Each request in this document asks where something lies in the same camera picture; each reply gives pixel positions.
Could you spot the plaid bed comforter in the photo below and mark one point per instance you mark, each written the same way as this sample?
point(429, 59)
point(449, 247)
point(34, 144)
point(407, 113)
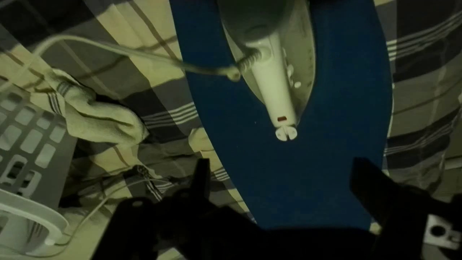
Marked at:
point(144, 29)

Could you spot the white clothes iron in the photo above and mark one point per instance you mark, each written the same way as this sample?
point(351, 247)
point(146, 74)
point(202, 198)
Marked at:
point(275, 81)

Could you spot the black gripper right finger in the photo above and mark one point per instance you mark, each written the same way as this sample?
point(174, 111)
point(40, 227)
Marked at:
point(379, 195)

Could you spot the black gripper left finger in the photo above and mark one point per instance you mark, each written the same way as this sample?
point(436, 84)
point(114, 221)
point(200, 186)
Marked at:
point(200, 180)

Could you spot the blue ironing board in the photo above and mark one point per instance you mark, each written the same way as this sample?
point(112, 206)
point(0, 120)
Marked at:
point(336, 120)

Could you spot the cream crumpled cloth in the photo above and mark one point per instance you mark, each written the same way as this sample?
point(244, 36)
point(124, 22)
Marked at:
point(95, 113)

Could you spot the white perforated bracket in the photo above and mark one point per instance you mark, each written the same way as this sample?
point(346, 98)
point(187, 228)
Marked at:
point(444, 231)

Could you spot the white plastic laundry basket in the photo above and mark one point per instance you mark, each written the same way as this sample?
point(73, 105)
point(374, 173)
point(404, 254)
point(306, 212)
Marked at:
point(29, 144)

